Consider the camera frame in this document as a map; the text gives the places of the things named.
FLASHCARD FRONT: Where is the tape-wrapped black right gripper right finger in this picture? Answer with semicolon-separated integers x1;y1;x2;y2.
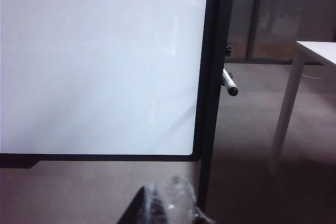
157;174;212;224

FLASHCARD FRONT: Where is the tape-wrapped black right gripper left finger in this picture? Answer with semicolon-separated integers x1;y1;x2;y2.
117;186;161;224

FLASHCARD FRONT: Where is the white marker pen black cap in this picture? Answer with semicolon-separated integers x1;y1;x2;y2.
222;68;239;97

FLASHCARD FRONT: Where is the white table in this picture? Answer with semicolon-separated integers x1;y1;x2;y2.
267;40;336;176

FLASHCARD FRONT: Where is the white whiteboard with black frame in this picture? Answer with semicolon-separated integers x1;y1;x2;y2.
0;0;216;169

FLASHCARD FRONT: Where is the black whiteboard stand post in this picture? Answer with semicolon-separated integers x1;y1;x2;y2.
198;0;237;224

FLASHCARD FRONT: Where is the glass partition with dark frame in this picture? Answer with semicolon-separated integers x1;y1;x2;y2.
230;0;336;65

